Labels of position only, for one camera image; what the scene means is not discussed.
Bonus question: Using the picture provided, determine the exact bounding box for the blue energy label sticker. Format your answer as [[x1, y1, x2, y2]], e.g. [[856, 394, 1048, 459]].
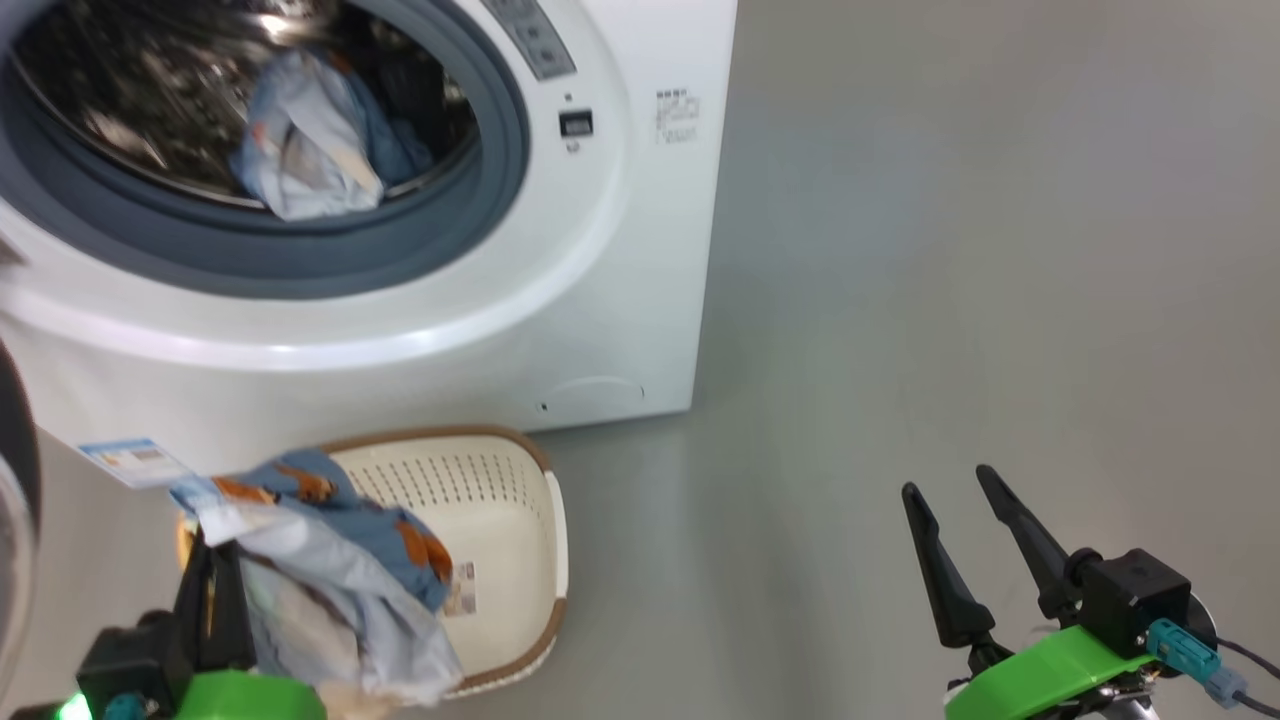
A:
[[78, 437, 192, 490]]

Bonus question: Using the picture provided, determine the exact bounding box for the grey warning sticker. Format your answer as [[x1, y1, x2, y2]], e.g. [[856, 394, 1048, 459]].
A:
[[480, 0, 579, 82]]

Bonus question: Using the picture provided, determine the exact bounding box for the round white filter cover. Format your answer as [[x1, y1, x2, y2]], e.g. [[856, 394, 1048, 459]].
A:
[[535, 375, 647, 414]]

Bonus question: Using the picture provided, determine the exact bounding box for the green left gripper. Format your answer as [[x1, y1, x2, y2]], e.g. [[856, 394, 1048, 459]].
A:
[[172, 540, 327, 720]]

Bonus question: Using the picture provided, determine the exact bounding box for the white front-load washing machine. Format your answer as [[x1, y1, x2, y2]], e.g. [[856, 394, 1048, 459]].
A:
[[0, 0, 739, 479]]

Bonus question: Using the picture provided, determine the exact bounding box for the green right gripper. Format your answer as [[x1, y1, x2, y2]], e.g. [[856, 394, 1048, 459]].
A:
[[901, 464, 1161, 720]]

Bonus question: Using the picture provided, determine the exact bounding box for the blue printed pajama garment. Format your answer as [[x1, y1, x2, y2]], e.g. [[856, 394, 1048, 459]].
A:
[[229, 45, 437, 222], [170, 449, 467, 717]]

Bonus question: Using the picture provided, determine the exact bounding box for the teal right camera connector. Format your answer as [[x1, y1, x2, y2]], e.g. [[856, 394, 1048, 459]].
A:
[[1148, 618, 1249, 707]]

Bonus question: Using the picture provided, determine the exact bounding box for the thin black right gripper cable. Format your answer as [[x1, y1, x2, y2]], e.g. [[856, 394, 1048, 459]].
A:
[[1215, 638, 1280, 717]]

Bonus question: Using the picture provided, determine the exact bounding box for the round black glass washer door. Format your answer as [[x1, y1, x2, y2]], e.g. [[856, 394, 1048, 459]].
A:
[[0, 340, 42, 691]]

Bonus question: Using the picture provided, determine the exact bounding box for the white perforated brown-rimmed laundry basket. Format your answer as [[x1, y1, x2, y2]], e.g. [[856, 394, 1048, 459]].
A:
[[175, 425, 570, 701]]

